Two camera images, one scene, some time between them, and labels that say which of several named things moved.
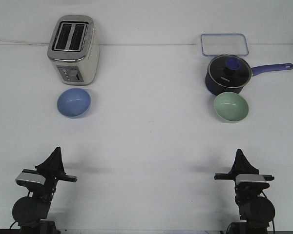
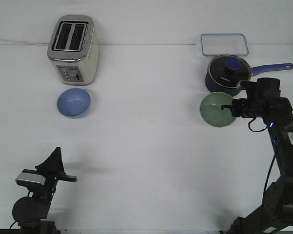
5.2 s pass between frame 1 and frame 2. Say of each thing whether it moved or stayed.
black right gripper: moved
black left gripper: stayed
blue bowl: stayed
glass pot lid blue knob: stayed
